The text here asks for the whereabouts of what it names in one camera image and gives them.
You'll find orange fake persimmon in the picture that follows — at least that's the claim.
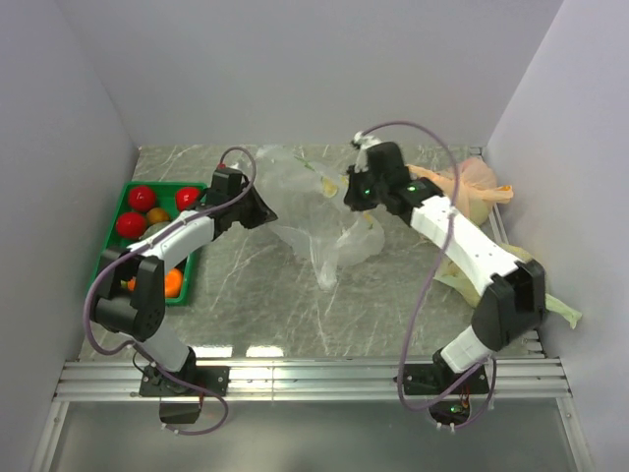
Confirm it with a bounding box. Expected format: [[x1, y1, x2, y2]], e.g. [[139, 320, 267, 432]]
[[164, 267, 184, 299]]

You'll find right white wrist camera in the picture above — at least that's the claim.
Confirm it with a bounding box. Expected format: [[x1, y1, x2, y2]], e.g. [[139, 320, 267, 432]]
[[351, 132, 382, 172]]

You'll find green fake melon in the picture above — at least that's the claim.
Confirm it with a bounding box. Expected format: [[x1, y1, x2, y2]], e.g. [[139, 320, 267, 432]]
[[140, 222, 168, 241]]

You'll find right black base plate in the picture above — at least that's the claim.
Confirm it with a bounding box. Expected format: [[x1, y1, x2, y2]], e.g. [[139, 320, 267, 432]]
[[401, 361, 492, 427]]

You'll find green tied plastic bag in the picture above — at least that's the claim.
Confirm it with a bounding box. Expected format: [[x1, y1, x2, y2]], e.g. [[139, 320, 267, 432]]
[[431, 244, 584, 330]]

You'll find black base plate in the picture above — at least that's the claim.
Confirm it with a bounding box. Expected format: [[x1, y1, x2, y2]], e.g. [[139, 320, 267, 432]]
[[401, 361, 492, 427], [139, 365, 230, 436]]

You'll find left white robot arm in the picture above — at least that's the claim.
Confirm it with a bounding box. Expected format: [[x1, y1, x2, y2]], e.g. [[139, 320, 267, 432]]
[[83, 165, 277, 395]]

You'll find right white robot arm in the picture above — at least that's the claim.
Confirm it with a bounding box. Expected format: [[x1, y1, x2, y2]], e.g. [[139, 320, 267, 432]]
[[344, 136, 546, 393]]

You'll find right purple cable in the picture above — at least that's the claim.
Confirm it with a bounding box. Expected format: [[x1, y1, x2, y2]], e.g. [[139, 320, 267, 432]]
[[361, 120, 496, 432]]

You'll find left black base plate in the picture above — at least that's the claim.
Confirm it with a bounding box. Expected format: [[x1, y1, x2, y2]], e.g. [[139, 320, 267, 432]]
[[139, 365, 230, 436]]

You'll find clear lemon-print plastic bag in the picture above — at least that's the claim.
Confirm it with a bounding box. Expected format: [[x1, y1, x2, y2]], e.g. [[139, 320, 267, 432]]
[[256, 146, 385, 290]]

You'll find small brown-orange fake fruit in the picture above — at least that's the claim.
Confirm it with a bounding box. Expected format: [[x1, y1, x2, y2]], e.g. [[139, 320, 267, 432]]
[[145, 207, 171, 226]]

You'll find green plastic tray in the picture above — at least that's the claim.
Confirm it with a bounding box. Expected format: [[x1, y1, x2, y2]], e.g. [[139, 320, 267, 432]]
[[103, 181, 206, 306]]

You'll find aluminium mounting rail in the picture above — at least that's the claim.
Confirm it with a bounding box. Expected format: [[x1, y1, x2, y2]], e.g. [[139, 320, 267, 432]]
[[53, 357, 571, 402]]

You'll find orange tied plastic bag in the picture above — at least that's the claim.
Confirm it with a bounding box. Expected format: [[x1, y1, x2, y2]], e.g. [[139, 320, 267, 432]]
[[407, 157, 513, 226]]

